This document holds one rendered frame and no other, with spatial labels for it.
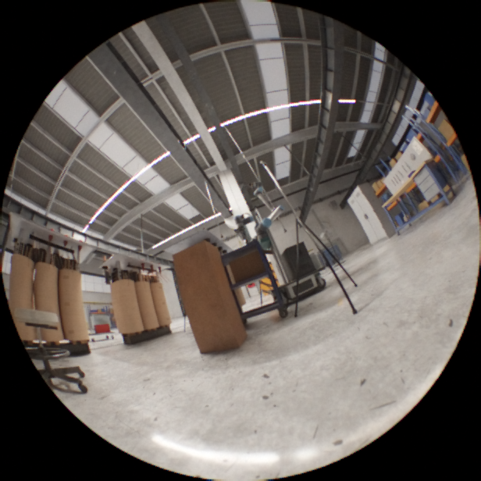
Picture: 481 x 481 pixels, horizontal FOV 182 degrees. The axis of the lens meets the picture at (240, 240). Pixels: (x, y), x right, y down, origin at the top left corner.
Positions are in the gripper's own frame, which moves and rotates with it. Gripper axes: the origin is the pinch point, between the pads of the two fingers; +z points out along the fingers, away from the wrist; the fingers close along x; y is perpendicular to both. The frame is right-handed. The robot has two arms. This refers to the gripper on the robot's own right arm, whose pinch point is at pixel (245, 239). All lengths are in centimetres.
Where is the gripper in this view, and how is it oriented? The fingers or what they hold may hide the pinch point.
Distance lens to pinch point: 182.0
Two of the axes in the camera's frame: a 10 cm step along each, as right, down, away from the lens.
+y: 9.0, -4.0, -1.8
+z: 3.2, 8.8, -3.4
